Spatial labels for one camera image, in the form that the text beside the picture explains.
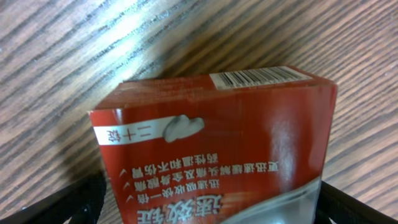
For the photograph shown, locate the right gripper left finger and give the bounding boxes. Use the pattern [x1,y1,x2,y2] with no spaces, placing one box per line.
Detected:
[1,171,106,224]

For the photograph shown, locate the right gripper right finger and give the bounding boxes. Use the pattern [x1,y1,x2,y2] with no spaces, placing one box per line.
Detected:
[314,181,397,224]

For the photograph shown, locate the red medicine box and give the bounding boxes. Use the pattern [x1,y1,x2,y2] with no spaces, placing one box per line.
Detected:
[89,67,338,223]

